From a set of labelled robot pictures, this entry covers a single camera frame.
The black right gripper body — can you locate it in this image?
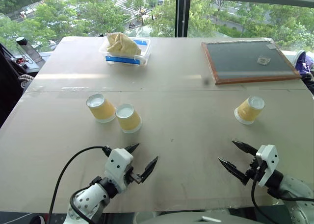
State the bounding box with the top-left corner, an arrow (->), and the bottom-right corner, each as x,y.
241,156 -> 262,186

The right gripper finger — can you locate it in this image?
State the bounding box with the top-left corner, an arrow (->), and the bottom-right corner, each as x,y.
231,140 -> 259,157
217,157 -> 247,183

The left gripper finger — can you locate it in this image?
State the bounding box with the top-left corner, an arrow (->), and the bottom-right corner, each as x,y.
140,156 -> 159,184
123,143 -> 140,154

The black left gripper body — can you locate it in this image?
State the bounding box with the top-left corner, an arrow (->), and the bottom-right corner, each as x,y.
124,165 -> 145,186

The yellow ribbed paper cup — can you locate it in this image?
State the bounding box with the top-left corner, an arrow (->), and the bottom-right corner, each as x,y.
86,93 -> 116,124
115,103 -> 143,134
234,95 -> 266,125

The wood-framed blackboard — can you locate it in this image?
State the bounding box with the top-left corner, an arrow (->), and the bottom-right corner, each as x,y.
201,40 -> 303,86

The clear plastic box blue tape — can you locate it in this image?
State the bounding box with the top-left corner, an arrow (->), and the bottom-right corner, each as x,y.
98,36 -> 152,68

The small clear plastic piece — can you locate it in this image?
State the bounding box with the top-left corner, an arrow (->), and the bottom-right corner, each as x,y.
256,55 -> 271,66

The crumpled yellow cloth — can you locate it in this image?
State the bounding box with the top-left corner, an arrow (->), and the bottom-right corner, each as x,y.
105,32 -> 143,58

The purple and white object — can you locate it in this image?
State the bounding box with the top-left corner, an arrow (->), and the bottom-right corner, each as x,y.
295,50 -> 314,75

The clear water bottle black lid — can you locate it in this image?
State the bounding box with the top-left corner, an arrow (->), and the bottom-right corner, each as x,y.
15,36 -> 44,63

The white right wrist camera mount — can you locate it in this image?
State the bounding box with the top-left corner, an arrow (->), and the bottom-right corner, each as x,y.
255,144 -> 279,188

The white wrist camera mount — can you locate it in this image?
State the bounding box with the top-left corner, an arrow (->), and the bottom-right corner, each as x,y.
104,148 -> 134,193
255,144 -> 279,188

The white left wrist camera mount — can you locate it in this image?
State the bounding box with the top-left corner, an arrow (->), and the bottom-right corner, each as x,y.
104,148 -> 134,193

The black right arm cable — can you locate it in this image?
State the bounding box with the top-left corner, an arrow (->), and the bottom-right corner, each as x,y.
251,166 -> 314,216

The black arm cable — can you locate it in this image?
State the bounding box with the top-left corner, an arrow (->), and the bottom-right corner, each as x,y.
48,146 -> 113,224
251,166 -> 314,216

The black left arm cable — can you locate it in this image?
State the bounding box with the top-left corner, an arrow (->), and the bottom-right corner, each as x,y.
48,146 -> 113,224

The braided rope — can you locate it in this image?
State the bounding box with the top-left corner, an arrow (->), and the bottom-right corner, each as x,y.
19,74 -> 35,84

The black window frame post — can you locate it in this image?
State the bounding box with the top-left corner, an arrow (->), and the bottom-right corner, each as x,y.
175,0 -> 192,38

